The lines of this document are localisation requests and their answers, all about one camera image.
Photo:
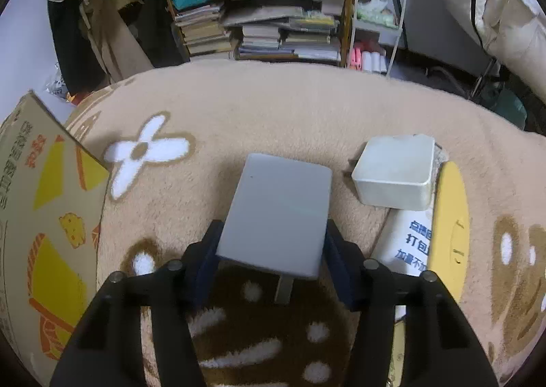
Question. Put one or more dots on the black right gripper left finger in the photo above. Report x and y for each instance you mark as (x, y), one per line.
(106, 350)

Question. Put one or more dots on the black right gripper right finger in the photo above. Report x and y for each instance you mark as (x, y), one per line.
(440, 346)

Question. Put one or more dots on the yellow round disc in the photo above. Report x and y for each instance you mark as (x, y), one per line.
(449, 244)

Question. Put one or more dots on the brown cardboard box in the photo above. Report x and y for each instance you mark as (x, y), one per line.
(52, 199)

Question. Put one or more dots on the white square charger box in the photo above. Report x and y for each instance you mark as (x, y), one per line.
(396, 172)

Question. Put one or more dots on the grey white power adapter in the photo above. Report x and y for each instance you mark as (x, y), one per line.
(278, 219)

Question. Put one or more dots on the white printed paper bag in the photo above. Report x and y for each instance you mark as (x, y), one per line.
(404, 240)

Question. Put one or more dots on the plastic bag with toys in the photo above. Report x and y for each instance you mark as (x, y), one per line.
(62, 88)

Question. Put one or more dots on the black hanging coat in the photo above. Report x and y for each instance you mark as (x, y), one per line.
(77, 61)

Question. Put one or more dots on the stack of books left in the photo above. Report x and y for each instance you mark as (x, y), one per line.
(203, 33)

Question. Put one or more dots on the stack of books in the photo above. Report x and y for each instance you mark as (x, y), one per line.
(286, 30)
(203, 33)

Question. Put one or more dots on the stack of books right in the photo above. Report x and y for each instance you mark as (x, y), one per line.
(286, 30)

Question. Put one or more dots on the beige hanging coat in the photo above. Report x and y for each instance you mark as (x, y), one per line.
(114, 45)

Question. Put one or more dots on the white metal trolley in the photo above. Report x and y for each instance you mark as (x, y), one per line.
(377, 29)

